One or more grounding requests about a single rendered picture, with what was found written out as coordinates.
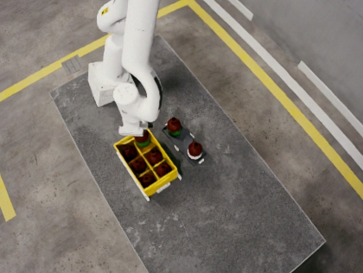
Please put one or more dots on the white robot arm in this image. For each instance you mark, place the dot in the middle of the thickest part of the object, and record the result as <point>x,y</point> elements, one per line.
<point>132,50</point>

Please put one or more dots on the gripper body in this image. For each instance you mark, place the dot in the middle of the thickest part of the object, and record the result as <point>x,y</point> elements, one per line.
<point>143,124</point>

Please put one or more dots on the black rectangular tray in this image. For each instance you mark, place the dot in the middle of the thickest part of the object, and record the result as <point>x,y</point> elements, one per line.
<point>182,142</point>

